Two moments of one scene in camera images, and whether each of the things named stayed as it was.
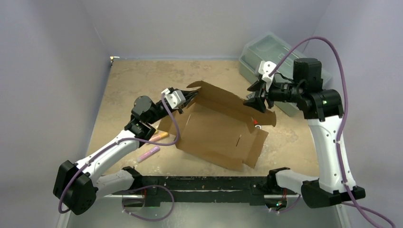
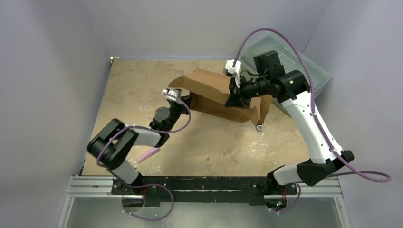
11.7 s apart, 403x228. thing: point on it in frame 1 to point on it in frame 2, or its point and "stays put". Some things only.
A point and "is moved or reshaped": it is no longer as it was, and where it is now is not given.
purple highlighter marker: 148,153 stays put
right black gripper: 262,94 to 236,93
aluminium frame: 112,211 stays put
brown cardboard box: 219,126 is moved or reshaped
